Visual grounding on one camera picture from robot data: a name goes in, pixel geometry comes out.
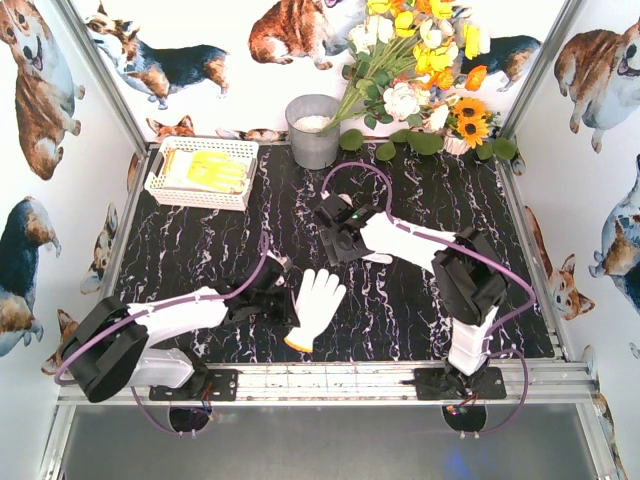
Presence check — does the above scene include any artificial flower bouquet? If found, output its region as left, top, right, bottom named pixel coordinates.
left=332, top=1, right=497, bottom=142

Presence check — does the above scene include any white plastic storage basket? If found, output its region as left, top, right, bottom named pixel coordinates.
left=144, top=136, right=259, bottom=211

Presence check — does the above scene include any white glove orange cuff top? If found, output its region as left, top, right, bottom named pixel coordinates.
left=364, top=253, right=393, bottom=264

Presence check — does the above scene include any grey metal bucket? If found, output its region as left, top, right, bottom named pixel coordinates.
left=285, top=94, right=340, bottom=170

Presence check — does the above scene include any small sunflower pot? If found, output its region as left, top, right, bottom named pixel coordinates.
left=443, top=97, right=518, bottom=163

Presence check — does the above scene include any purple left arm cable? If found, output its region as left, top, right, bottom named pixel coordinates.
left=54, top=230, right=274, bottom=436

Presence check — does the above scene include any white glove orange cuff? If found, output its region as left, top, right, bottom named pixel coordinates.
left=162, top=150, right=249, bottom=194
left=364, top=253, right=393, bottom=264

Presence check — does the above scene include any aluminium front rail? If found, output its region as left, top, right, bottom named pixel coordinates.
left=57, top=362, right=599, bottom=405

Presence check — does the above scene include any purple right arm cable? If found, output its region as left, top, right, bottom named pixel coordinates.
left=319, top=162, right=539, bottom=436

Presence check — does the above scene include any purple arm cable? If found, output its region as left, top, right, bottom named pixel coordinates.
left=319, top=162, right=539, bottom=436
left=54, top=230, right=274, bottom=436

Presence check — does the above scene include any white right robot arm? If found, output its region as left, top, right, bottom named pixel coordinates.
left=314, top=194, right=508, bottom=376

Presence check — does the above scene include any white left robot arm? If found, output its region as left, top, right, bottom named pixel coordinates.
left=55, top=256, right=299, bottom=403

